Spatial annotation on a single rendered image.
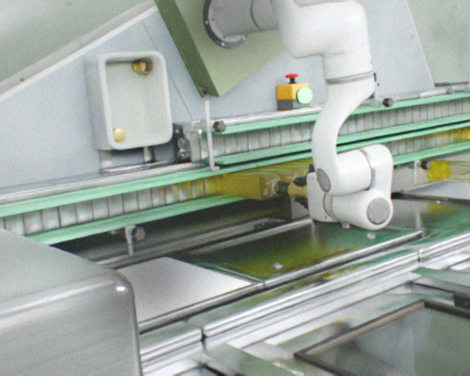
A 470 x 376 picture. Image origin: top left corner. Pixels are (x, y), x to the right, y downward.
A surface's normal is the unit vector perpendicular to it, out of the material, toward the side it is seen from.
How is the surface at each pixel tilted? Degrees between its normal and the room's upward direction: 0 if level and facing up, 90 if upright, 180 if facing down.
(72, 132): 0
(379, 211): 15
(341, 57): 57
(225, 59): 2
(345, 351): 90
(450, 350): 90
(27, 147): 0
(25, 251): 90
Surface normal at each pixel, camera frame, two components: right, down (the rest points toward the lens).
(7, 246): -0.08, -0.98
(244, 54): 0.61, 0.10
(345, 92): -0.38, 0.19
